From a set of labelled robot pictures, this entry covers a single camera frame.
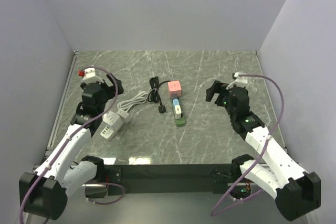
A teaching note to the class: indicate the small white charger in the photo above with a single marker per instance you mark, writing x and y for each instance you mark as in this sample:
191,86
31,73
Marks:
177,111

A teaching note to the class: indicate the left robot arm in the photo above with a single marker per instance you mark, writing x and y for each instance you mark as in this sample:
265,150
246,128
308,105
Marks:
45,191

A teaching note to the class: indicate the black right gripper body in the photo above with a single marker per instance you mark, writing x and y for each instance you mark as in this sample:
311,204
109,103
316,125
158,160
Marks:
225,100

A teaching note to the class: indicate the pink cube socket adapter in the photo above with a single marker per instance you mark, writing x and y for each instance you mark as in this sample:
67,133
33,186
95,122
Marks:
174,88

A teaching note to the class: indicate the blue charger plug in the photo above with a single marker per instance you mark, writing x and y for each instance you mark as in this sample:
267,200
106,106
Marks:
175,102

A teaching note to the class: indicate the aluminium rail frame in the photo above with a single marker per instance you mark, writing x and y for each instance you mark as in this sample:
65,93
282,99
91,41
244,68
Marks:
51,140

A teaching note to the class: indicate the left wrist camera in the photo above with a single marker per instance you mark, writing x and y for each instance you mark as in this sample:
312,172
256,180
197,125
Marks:
89,75

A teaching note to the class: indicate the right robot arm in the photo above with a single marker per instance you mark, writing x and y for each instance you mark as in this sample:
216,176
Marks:
295,191

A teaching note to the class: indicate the white power strip block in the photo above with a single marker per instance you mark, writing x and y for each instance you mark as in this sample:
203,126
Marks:
113,122

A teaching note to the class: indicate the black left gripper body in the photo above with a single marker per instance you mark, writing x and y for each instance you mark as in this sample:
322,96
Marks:
108,92

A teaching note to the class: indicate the green power strip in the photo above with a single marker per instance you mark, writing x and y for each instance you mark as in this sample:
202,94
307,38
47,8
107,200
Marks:
178,122

